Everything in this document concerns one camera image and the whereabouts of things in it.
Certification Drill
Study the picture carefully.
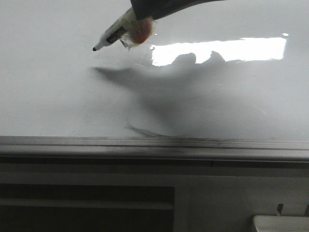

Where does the dark wall vent panel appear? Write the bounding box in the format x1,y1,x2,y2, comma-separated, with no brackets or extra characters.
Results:
0,184,175,232

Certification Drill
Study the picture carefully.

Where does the white black whiteboard marker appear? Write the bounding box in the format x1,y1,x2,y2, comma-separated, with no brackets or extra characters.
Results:
92,7,137,51

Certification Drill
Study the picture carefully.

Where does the white plastic marker tray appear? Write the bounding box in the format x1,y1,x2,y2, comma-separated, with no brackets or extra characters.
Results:
251,215,309,232

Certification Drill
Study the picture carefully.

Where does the red magnet taped to marker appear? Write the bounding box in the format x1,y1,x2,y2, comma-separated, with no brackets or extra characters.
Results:
120,17,155,50

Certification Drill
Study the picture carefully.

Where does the white whiteboard with aluminium frame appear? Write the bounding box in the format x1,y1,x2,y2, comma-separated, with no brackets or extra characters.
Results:
0,0,309,162

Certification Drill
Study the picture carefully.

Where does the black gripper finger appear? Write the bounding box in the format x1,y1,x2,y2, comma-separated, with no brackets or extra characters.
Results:
130,0,216,20

